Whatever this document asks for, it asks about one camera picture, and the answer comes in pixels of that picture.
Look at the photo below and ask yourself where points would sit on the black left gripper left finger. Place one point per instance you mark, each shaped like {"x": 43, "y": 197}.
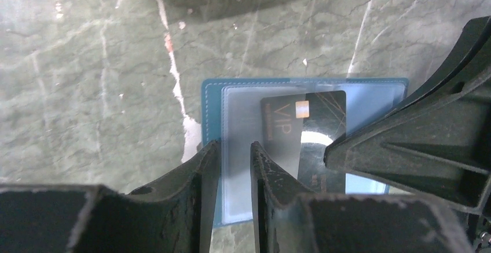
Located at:
{"x": 173, "y": 213}

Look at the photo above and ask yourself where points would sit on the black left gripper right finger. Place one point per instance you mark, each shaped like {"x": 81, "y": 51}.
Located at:
{"x": 289, "y": 217}

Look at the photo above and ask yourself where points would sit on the black VIP credit card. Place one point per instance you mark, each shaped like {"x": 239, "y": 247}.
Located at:
{"x": 282, "y": 124}

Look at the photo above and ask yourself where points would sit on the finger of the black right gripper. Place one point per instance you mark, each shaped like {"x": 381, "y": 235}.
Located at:
{"x": 473, "y": 36}
{"x": 441, "y": 150}

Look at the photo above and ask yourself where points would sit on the blue leather card holder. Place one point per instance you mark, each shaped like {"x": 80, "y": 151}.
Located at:
{"x": 231, "y": 112}

